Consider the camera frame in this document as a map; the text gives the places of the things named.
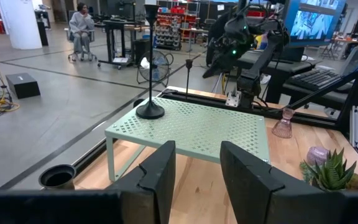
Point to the black floor fan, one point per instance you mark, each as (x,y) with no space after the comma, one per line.
(163,67)

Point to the black box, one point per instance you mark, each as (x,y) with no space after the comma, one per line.
(22,85)

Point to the black computer tower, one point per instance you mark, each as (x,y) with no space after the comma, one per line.
(141,49)

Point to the green perforated metal riser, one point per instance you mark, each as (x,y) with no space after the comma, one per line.
(197,127)

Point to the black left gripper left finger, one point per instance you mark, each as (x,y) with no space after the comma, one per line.
(154,186)

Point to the black rolling desk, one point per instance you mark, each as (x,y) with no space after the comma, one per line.
(110,40)

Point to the person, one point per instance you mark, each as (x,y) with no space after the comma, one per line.
(81,25)

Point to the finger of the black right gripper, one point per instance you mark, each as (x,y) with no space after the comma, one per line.
(209,72)

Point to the black cabinet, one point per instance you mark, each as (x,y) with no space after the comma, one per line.
(43,34)

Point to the succulent plant in black pot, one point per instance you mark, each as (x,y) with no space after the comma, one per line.
(332,175)

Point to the black keyboard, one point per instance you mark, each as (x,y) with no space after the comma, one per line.
(314,79)

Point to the grey rolling chair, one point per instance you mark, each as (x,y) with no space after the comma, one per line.
(90,57)

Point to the tall black candlestick holder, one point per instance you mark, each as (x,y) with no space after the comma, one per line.
(150,110)

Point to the pink glass candle holder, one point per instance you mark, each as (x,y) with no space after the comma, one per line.
(283,127)

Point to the white column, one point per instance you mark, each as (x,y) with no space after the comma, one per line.
(19,23)

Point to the large flat monitor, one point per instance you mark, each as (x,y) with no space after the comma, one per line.
(312,25)

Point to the black aluminium table frame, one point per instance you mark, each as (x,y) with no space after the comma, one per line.
(309,119)

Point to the purple round votive holder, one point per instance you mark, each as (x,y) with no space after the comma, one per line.
(315,155)

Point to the red bin rack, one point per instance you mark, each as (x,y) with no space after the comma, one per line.
(169,34)

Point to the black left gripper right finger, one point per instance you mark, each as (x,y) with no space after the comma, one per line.
(250,193)

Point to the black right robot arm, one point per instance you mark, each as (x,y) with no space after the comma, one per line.
(259,65)

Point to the grey office chair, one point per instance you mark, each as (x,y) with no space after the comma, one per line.
(354,60)

